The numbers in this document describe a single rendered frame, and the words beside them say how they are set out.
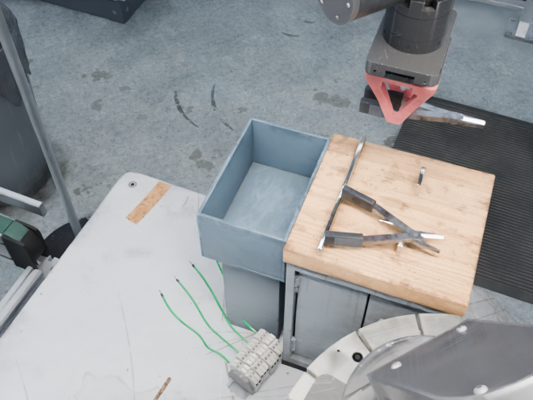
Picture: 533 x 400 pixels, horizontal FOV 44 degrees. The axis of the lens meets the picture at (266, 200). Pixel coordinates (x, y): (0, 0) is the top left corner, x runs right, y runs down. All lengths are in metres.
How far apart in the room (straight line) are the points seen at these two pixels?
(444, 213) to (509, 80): 1.95
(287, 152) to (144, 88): 1.71
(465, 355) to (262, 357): 0.76
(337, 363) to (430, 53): 0.29
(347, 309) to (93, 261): 0.46
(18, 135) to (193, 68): 0.81
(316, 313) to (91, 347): 0.35
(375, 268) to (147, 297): 0.43
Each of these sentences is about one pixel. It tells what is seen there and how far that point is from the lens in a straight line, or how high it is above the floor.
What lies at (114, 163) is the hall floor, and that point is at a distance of 2.29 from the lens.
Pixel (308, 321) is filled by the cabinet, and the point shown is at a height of 0.91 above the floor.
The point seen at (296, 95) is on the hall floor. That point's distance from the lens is 2.48.
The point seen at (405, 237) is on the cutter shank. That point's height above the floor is 1.09.
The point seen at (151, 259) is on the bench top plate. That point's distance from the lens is 1.07.
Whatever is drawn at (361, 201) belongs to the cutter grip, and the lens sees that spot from 0.73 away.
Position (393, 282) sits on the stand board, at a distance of 0.71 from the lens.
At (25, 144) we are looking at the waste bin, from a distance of 2.12.
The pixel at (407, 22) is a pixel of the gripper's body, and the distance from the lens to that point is 0.60.
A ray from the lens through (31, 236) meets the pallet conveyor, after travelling 1.19.
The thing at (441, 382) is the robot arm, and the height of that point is 1.51.
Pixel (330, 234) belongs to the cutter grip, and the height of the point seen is 1.10.
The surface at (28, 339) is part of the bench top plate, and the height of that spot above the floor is 0.78.
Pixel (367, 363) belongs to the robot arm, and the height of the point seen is 1.45.
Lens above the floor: 1.65
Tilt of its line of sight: 51 degrees down
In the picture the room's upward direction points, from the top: straight up
